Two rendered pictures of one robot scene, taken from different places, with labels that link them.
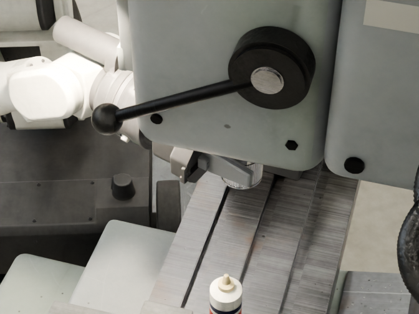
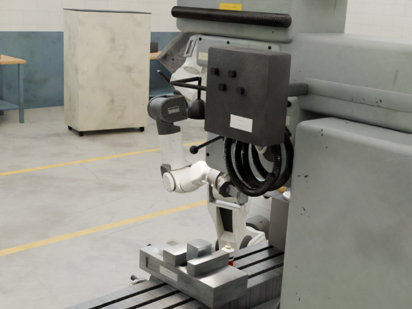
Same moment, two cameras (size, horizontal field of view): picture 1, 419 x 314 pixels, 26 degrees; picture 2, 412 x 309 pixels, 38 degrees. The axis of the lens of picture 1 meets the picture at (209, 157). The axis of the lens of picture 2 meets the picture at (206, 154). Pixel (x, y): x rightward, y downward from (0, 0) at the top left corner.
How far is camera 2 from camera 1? 1.30 m
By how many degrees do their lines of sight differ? 39
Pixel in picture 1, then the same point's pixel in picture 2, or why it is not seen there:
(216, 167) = (230, 191)
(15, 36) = (225, 205)
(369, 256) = not seen: outside the picture
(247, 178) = (236, 193)
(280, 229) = (270, 262)
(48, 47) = (235, 211)
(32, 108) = (192, 176)
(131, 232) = not seen: hidden behind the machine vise
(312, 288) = (266, 275)
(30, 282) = not seen: hidden behind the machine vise
